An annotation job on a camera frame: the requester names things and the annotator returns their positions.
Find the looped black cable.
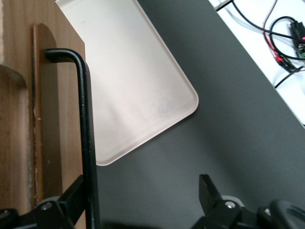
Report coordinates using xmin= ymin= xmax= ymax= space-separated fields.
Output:
xmin=270 ymin=16 xmax=298 ymax=62

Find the black metal drawer handle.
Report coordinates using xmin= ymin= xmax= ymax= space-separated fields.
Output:
xmin=44 ymin=48 xmax=100 ymax=229

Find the thin black cable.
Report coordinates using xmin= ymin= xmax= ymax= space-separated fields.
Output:
xmin=231 ymin=0 xmax=297 ymax=40

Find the green circuit board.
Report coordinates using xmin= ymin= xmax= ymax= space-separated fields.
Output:
xmin=289 ymin=21 xmax=305 ymax=60

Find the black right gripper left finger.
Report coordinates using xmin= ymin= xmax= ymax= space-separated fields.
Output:
xmin=35 ymin=175 xmax=85 ymax=229

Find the beige plastic tray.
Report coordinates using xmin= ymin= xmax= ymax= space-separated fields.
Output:
xmin=55 ymin=0 xmax=200 ymax=167

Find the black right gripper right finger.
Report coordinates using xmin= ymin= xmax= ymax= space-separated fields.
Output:
xmin=194 ymin=174 xmax=243 ymax=229

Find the red wire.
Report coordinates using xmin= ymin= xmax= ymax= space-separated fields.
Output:
xmin=262 ymin=0 xmax=286 ymax=64

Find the wooden drawer cabinet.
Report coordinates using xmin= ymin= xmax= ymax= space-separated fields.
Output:
xmin=0 ymin=0 xmax=87 ymax=229

